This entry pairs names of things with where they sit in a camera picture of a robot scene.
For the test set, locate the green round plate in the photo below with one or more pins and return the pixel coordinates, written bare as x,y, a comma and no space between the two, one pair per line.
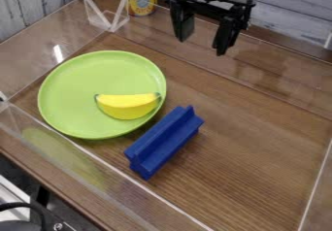
100,72

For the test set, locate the blue plastic block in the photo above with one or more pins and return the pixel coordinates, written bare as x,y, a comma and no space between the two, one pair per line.
162,141

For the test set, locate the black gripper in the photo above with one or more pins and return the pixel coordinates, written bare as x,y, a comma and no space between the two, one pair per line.
228,9

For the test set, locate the yellow half-moon object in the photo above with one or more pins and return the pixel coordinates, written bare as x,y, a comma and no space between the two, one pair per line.
129,106

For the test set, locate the clear acrylic tray wall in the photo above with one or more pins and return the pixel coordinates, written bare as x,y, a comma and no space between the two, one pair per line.
254,173

